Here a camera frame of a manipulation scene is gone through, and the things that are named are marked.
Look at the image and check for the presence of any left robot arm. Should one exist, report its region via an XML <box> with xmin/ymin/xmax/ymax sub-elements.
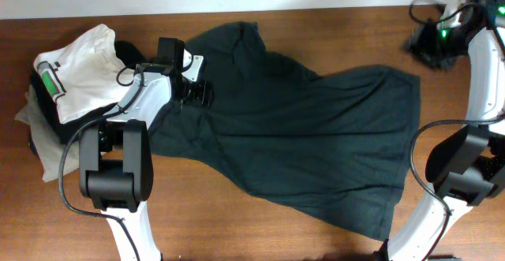
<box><xmin>79</xmin><ymin>52</ymin><xmax>213</xmax><ymax>260</ymax></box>

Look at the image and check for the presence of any white folded t-shirt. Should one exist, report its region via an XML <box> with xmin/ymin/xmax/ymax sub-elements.
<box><xmin>33</xmin><ymin>24</ymin><xmax>133</xmax><ymax>124</ymax></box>

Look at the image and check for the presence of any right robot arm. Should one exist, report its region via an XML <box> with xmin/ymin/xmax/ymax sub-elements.
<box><xmin>372</xmin><ymin>7</ymin><xmax>504</xmax><ymax>260</ymax></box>

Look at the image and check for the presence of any black folded garment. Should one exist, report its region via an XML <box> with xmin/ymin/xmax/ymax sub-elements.
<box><xmin>29</xmin><ymin>41</ymin><xmax>146</xmax><ymax>144</ymax></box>

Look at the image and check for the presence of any beige folded cloth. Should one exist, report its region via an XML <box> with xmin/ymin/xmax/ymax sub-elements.
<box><xmin>14</xmin><ymin>85</ymin><xmax>119</xmax><ymax>184</ymax></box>

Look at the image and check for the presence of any dark green t-shirt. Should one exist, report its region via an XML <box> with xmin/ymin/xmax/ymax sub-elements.
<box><xmin>149</xmin><ymin>22</ymin><xmax>421</xmax><ymax>240</ymax></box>

